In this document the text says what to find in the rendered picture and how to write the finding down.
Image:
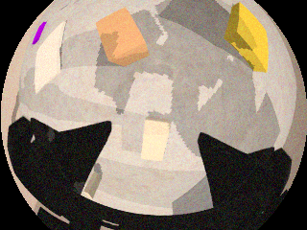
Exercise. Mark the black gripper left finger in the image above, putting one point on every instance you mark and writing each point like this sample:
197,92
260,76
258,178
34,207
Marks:
75,151

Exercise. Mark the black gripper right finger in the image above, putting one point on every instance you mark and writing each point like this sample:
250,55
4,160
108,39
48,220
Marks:
227,168

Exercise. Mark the small magenta block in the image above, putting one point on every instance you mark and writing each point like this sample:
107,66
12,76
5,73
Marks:
39,32

